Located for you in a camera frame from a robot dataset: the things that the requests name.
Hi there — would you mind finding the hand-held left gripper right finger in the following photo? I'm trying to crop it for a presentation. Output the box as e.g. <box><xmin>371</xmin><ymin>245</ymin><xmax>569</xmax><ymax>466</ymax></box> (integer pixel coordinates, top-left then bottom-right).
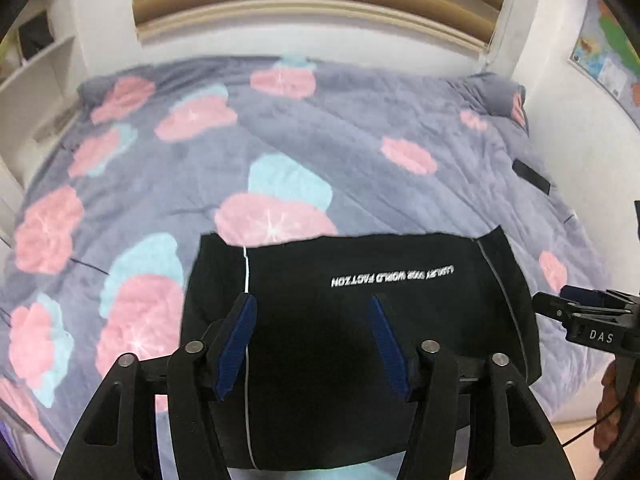
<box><xmin>369</xmin><ymin>296</ymin><xmax>576</xmax><ymax>480</ymax></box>

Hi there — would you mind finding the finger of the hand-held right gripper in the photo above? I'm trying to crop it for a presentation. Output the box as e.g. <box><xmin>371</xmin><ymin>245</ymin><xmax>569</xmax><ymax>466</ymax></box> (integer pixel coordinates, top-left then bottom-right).
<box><xmin>560</xmin><ymin>285</ymin><xmax>616</xmax><ymax>309</ymax></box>
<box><xmin>531</xmin><ymin>292</ymin><xmax>581</xmax><ymax>324</ymax></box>

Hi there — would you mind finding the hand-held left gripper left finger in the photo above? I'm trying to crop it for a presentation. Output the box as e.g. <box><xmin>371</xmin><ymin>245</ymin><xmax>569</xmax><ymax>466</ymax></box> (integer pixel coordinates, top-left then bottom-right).
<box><xmin>52</xmin><ymin>292</ymin><xmax>259</xmax><ymax>480</ymax></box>

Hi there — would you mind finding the black jacket with grey piping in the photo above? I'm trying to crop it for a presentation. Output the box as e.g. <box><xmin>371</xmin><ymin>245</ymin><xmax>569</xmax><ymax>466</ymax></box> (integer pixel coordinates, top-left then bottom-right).
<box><xmin>181</xmin><ymin>225</ymin><xmax>543</xmax><ymax>471</ymax></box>

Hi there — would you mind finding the person's right hand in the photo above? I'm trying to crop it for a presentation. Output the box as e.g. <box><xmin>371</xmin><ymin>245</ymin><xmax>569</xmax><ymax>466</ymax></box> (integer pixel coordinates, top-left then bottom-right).
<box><xmin>594</xmin><ymin>360</ymin><xmax>624</xmax><ymax>461</ymax></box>

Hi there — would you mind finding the black phone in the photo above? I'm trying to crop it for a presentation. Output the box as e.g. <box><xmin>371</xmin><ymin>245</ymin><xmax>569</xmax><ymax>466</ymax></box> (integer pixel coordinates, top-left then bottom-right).
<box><xmin>511</xmin><ymin>159</ymin><xmax>552</xmax><ymax>196</ymax></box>

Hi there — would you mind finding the floral printed blanket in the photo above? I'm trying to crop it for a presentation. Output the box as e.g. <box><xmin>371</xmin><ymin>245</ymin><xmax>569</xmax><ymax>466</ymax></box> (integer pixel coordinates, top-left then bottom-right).
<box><xmin>0</xmin><ymin>55</ymin><xmax>613</xmax><ymax>456</ymax></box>

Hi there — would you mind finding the wooden slatted headboard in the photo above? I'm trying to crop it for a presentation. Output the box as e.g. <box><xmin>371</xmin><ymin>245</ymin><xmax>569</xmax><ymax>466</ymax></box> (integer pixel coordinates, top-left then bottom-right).
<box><xmin>127</xmin><ymin>0</ymin><xmax>516</xmax><ymax>53</ymax></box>

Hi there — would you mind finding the dark square item in shelf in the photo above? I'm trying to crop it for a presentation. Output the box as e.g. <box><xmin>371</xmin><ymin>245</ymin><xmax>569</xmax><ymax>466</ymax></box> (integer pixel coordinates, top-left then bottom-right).
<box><xmin>19</xmin><ymin>12</ymin><xmax>53</xmax><ymax>61</ymax></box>

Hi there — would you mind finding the thin black cable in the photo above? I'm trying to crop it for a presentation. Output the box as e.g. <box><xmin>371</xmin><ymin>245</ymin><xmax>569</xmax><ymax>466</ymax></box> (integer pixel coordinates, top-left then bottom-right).
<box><xmin>560</xmin><ymin>396</ymin><xmax>626</xmax><ymax>449</ymax></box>

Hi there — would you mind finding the wall map poster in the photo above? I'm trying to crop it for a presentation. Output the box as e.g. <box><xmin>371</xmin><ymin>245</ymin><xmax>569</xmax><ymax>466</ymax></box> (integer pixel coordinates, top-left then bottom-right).
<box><xmin>567</xmin><ymin>0</ymin><xmax>640</xmax><ymax>126</ymax></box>

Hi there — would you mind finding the white wall shelf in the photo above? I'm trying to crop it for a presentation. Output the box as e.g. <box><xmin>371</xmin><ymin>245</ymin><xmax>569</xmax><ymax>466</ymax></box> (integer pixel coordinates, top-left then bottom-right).
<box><xmin>0</xmin><ymin>0</ymin><xmax>88</xmax><ymax>181</ymax></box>

